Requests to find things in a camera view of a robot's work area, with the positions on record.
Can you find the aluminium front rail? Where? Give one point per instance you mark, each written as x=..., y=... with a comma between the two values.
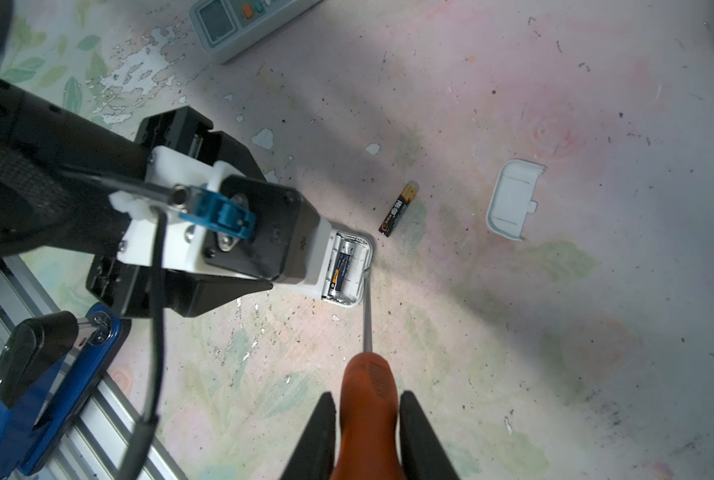
x=94, y=445

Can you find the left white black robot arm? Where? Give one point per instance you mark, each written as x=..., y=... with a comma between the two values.
x=58, y=170

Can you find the blue black clamp handle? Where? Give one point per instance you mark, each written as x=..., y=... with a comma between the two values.
x=49, y=368

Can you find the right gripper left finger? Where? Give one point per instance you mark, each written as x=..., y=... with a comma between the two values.
x=314, y=455

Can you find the black gold AA battery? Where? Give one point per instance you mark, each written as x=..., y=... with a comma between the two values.
x=398, y=208

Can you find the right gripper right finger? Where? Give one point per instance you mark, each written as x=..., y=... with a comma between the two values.
x=422, y=454

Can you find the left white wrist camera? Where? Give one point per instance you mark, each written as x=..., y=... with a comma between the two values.
x=219, y=221

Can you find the white battery cover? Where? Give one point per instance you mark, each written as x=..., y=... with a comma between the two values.
x=512, y=199

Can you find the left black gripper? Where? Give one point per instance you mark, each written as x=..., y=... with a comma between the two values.
x=126, y=288

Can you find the orange black handled screwdriver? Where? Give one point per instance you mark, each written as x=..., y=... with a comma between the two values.
x=369, y=410

